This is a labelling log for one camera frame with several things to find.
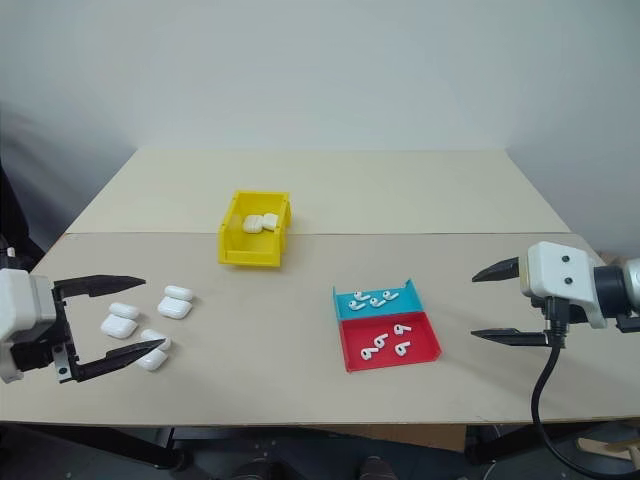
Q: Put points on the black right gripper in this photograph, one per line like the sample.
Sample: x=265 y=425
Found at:
x=578 y=315

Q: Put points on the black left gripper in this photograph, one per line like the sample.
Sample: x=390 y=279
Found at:
x=37 y=352

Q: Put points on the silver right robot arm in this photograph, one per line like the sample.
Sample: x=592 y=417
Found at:
x=620 y=287

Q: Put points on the yellow plastic bin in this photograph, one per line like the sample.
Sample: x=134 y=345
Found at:
x=250 y=250

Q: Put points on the red plastic tray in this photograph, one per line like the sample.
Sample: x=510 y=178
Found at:
x=425 y=340

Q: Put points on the blue plastic tray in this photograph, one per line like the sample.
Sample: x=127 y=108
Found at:
x=405 y=300

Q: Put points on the white wireless earbud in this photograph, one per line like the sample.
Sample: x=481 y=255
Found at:
x=368 y=354
x=381 y=340
x=401 y=349
x=401 y=329
x=357 y=295
x=376 y=302
x=355 y=305
x=390 y=294

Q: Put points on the brown cardboard panel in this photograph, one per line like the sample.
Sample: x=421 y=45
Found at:
x=440 y=437

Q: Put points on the light wooden piece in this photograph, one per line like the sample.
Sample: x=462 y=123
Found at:
x=607 y=445

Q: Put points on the dark rounded shape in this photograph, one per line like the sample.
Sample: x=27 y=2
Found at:
x=255 y=471

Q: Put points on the brown rounded shape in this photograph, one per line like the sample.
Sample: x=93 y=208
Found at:
x=376 y=469

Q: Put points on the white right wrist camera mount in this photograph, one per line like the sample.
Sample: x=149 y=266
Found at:
x=560 y=272

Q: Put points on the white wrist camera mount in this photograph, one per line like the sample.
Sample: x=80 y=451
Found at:
x=560 y=272
x=22 y=305

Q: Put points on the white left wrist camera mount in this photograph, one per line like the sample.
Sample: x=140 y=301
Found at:
x=22 y=305

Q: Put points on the black table frame leg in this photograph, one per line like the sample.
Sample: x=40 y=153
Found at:
x=100 y=442

